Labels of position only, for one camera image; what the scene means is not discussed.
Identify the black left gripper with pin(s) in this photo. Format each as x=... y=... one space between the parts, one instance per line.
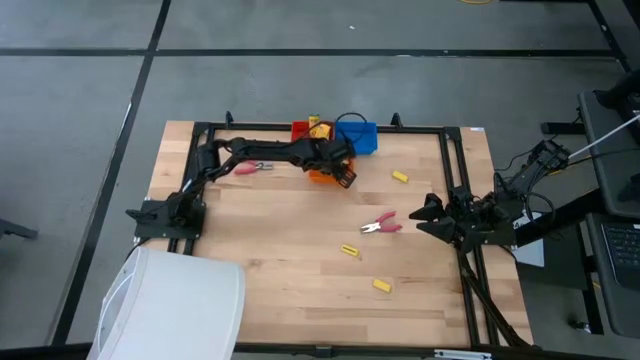
x=337 y=152

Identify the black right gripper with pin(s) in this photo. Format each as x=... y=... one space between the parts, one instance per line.
x=462 y=220

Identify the small yellow eraser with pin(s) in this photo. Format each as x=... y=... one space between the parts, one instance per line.
x=382 y=285
x=350 y=250
x=400 y=176

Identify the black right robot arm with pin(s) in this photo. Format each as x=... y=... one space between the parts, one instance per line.
x=530 y=170

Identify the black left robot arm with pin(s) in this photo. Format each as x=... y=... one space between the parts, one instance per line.
x=270 y=149

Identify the orange plastic bin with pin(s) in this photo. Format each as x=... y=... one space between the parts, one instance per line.
x=319 y=176

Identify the blue plastic bin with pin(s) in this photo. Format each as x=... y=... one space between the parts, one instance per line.
x=362 y=141

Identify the red plastic bin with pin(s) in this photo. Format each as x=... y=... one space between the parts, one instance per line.
x=300 y=131

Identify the white paper sheet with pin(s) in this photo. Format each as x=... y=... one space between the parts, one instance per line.
x=532 y=255

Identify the black diagonal desk strut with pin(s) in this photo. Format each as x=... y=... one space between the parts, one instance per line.
x=565 y=217

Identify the white label strip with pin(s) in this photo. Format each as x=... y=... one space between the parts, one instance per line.
x=462 y=354

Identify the black floor foot bar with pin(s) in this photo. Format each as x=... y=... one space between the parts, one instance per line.
x=560 y=128

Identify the black caster wheel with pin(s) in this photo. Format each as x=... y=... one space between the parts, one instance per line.
x=580 y=325

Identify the dark grey side table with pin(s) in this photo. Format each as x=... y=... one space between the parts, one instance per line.
x=607 y=165

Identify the dark grey laptop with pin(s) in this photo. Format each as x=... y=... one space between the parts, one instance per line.
x=625 y=250

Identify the white plastic storage container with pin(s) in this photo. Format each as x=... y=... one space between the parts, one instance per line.
x=175 y=305

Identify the black monitor stand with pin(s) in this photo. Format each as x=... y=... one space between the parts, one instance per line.
x=620 y=92

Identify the grey chair leg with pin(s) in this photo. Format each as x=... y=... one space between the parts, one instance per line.
x=15 y=229

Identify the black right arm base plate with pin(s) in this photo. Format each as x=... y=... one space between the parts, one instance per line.
x=495 y=240

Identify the black frame clamp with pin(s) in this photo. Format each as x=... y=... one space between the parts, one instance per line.
x=229 y=119
x=396 y=120

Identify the black aluminium table frame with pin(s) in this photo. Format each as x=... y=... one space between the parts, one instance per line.
x=425 y=129

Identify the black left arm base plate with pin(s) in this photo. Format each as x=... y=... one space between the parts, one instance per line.
x=150 y=227

